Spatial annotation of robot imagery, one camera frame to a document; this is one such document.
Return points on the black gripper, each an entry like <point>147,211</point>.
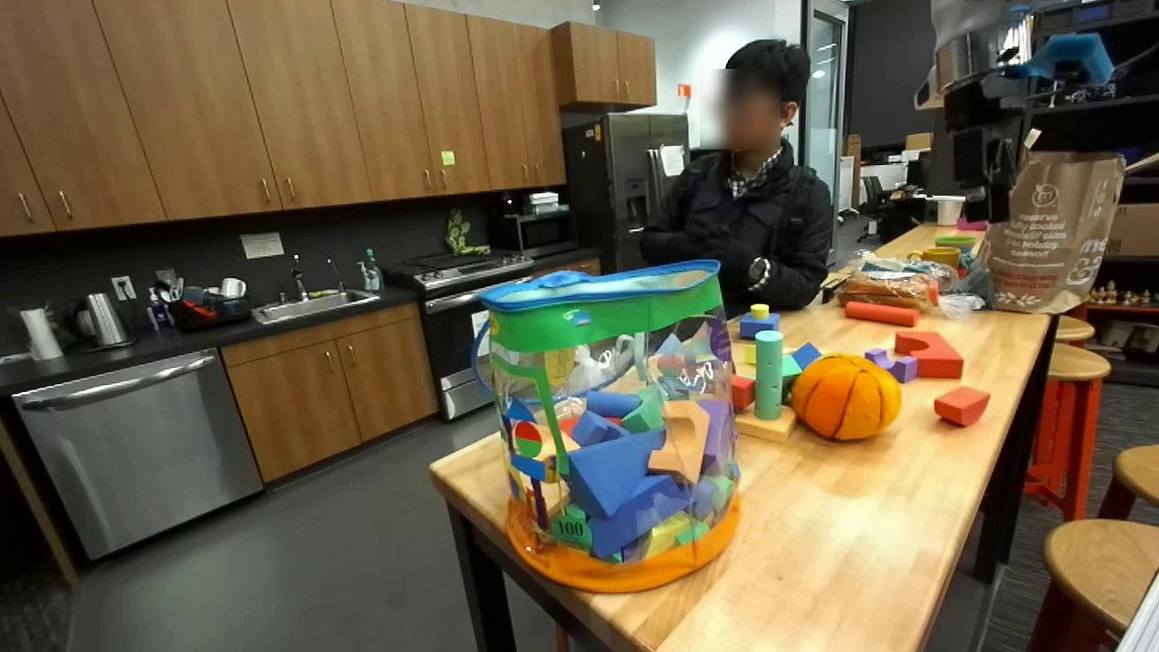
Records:
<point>983,120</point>

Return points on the purple blocks pair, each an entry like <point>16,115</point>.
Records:
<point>892,365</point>

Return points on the white cup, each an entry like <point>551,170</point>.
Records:
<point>951,211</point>

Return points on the green yellow toy pile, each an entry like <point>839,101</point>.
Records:
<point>951,252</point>

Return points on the black shelving unit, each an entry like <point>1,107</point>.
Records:
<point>1136,120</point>

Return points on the clear snack package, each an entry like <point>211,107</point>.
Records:
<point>888,287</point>

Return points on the long red block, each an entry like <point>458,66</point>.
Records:
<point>880,312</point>

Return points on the round wooden stool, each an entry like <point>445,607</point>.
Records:
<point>1073,328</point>
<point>1139,471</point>
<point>1105,575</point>
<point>1073,401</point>

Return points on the person in black jacket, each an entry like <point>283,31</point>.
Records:
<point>772,220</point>

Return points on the red notched block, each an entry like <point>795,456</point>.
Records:
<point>935,355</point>

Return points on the red rectangular block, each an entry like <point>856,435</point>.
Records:
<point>961,409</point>

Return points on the small blue block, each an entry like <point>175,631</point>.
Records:
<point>804,355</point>

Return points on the blue block with yellow top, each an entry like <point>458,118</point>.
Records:
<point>759,325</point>

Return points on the orange plush ball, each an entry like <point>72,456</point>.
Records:
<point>849,401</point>

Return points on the green cylinder block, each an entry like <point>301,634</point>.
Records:
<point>769,374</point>

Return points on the small red cube block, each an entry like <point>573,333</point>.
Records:
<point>742,394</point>

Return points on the flat wooden base block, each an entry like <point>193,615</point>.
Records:
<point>765,427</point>

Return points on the wooden cabinet above fridge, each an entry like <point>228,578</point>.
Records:
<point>603,66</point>

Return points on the stainless steel fridge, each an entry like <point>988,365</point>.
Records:
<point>603,183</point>

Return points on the purple foam block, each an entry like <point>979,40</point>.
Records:
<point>719,428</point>

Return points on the tan foam block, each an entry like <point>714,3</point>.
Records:
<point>684,441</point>

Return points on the clear plastic toy tub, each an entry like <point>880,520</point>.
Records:
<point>609,365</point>

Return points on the black countertop microwave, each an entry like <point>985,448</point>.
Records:
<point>542,231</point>

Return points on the large blue foam block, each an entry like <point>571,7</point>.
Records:
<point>609,471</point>

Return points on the green plant figure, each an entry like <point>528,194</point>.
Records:
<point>462,238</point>

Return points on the green sticky note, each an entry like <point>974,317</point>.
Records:
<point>445,159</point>

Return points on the red green round block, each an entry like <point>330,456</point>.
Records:
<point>525,435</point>

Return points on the black steel oven range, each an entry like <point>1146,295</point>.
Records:
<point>452,328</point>

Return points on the soap bottle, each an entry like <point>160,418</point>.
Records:
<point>370,275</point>

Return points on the steel kitchen sink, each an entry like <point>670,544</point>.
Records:
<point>312,306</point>

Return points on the wide wooden lower cabinet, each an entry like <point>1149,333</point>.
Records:
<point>326,384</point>

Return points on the wooden upper cabinets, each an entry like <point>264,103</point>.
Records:
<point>241,109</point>

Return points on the dark dishes pile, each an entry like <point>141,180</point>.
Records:
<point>199,306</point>

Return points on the stainless steel dishwasher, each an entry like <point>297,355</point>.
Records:
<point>137,456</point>

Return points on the white paper towel roll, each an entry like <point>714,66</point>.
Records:
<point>42,334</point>

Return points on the white wall paper sign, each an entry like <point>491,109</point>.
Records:
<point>262,244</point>

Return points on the white wall outlet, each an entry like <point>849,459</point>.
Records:
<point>123,287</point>

